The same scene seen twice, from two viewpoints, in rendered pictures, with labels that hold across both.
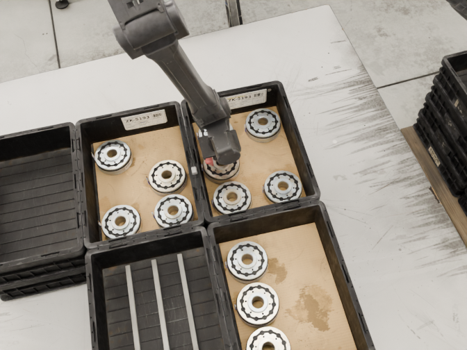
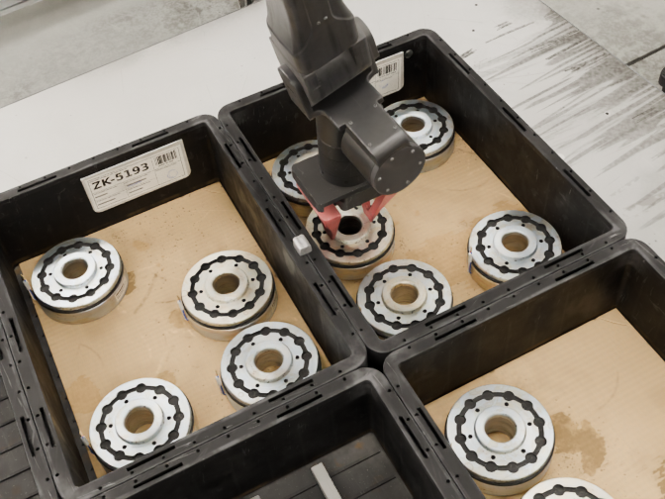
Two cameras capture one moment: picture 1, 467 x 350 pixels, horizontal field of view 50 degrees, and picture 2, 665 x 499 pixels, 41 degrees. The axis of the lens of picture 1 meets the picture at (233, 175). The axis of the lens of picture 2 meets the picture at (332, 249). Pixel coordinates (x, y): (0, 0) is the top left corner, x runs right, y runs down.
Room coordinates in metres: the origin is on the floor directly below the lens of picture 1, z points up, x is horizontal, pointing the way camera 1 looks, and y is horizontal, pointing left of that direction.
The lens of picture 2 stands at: (0.11, 0.21, 1.63)
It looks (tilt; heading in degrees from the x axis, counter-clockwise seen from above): 51 degrees down; 346
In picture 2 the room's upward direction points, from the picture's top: 7 degrees counter-clockwise
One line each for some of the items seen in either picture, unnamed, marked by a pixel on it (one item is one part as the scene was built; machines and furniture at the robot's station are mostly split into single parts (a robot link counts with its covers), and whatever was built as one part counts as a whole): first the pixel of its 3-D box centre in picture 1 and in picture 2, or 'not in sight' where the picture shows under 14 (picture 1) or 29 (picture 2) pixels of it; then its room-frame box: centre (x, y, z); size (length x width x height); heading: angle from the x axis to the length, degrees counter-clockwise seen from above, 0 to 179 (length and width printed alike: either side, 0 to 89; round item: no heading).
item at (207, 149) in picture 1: (219, 139); (345, 153); (0.74, 0.03, 0.98); 0.10 x 0.07 x 0.07; 100
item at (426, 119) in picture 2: (263, 121); (413, 125); (0.87, -0.10, 0.86); 0.05 x 0.05 x 0.01
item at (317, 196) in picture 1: (246, 148); (406, 172); (0.75, -0.04, 0.92); 0.40 x 0.30 x 0.02; 8
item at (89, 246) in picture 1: (136, 171); (152, 282); (0.70, 0.26, 0.92); 0.40 x 0.30 x 0.02; 8
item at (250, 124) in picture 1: (263, 122); (413, 128); (0.87, -0.10, 0.86); 0.10 x 0.10 x 0.01
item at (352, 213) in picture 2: (221, 162); (349, 226); (0.74, 0.03, 0.87); 0.05 x 0.05 x 0.01
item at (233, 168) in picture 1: (221, 162); (349, 229); (0.74, 0.03, 0.86); 0.10 x 0.10 x 0.01
